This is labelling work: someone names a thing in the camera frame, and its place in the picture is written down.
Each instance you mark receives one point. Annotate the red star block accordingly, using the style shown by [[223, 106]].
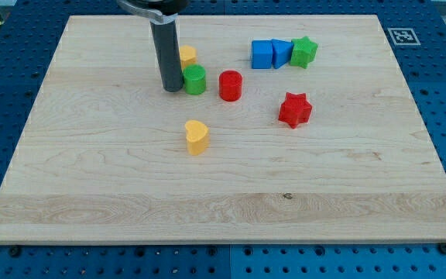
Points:
[[295, 109]]

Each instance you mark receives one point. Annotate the blue triangular prism block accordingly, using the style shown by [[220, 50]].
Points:
[[282, 51]]

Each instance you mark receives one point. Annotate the blue cube block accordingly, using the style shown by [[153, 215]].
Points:
[[262, 54]]

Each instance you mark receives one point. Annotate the yellow pentagon block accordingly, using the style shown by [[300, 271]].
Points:
[[188, 55]]

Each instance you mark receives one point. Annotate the light wooden board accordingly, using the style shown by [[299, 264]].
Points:
[[103, 157]]

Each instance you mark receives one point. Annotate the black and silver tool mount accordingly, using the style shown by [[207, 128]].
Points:
[[157, 11]]

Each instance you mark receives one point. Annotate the yellow heart block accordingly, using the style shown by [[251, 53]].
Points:
[[197, 137]]

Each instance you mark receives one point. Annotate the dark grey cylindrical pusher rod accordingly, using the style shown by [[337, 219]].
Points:
[[167, 52]]

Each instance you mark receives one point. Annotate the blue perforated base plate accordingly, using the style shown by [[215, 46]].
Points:
[[28, 39]]

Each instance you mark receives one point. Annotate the red cylinder block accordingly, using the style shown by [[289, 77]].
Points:
[[230, 85]]

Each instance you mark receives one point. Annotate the green star block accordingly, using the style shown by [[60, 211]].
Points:
[[303, 52]]

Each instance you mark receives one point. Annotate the white fiducial marker tag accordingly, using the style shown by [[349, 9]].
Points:
[[402, 36]]

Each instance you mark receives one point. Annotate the green cylinder block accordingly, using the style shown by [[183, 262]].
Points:
[[194, 79]]

